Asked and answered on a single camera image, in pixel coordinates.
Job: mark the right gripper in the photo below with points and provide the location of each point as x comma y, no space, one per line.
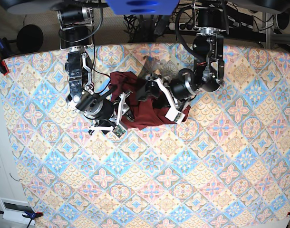
108,115

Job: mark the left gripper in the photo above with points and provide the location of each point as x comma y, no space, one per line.
160,92

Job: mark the maroon t-shirt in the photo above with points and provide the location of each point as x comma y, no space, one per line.
145,115

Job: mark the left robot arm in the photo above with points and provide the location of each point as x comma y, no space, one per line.
209,19

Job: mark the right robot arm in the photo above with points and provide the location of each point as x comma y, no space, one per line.
79,20

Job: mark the white power strip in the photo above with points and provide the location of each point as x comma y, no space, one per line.
182,27

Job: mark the blue plastic box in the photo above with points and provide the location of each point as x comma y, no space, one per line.
142,7

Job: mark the patterned tablecloth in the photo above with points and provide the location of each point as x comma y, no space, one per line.
226,166

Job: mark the black round stool base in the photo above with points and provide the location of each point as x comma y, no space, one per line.
29,39

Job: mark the blue clamp front left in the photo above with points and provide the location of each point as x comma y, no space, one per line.
31,215

